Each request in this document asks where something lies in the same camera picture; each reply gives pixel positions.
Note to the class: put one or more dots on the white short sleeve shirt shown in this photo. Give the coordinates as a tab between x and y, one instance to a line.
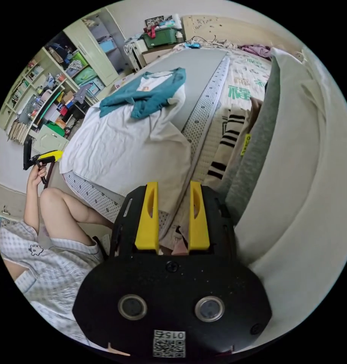
119	148

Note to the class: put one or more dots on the green storage box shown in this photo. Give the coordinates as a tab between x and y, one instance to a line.
160	36

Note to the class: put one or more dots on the person's body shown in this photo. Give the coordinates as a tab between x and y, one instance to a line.
60	250

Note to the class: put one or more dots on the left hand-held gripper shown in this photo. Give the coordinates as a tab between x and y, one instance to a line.
34	162

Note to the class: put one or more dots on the white bedside cabinet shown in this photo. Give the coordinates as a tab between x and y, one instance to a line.
135	54

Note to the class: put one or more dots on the pale green cupboard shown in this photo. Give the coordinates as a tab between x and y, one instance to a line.
96	45

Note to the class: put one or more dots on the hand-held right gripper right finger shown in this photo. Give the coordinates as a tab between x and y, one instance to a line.
198	224

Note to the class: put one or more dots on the person's left forearm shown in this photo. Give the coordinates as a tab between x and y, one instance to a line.
31	204

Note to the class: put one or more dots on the white shirt with teal sleeves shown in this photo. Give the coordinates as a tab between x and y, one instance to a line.
145	91

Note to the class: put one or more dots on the framed picture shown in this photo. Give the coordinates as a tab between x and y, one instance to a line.
154	20

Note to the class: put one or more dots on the cluttered open shelf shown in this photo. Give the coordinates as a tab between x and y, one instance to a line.
45	93

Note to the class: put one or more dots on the person's left hand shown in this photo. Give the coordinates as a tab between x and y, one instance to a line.
35	177

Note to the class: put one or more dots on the purple garment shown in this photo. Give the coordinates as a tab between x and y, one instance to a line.
258	51

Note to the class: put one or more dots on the bed with grey sheet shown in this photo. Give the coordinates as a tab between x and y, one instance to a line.
196	74

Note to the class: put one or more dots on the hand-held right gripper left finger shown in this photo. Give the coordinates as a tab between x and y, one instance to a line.
146	221

